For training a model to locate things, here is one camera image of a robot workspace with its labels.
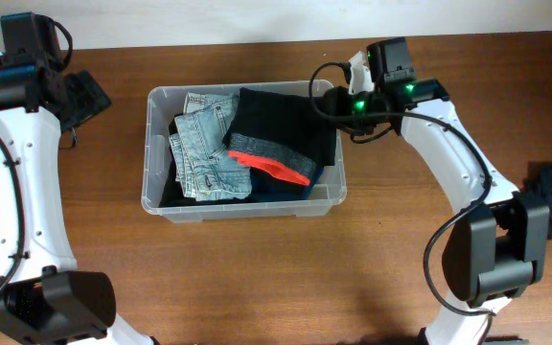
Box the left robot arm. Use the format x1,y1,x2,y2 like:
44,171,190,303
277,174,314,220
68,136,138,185
0,12,152,345

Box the clear plastic storage container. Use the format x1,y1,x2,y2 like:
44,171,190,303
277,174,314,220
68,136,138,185
141,80,347,223

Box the blue garment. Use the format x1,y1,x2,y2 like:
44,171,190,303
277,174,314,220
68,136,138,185
247,167,324,202

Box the light blue jeans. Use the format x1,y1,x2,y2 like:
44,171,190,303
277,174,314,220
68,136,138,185
169,93,252,201

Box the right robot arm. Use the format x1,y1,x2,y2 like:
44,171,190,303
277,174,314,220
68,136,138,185
314,37,550,344

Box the black garment with red waistband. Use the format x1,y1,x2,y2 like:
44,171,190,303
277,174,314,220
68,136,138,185
223,88,336,186

